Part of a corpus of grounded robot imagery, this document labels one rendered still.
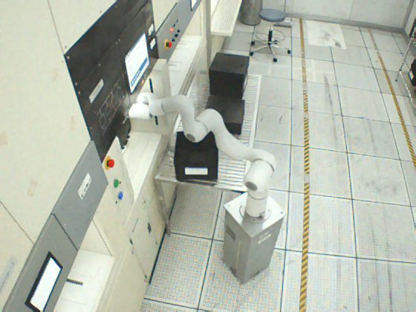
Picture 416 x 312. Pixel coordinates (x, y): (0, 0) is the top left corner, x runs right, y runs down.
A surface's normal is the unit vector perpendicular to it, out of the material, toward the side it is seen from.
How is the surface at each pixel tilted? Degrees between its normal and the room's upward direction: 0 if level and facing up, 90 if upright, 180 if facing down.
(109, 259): 0
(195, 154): 0
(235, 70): 0
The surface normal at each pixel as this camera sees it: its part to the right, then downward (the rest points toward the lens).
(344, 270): -0.02, -0.68
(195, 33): -0.18, 0.73
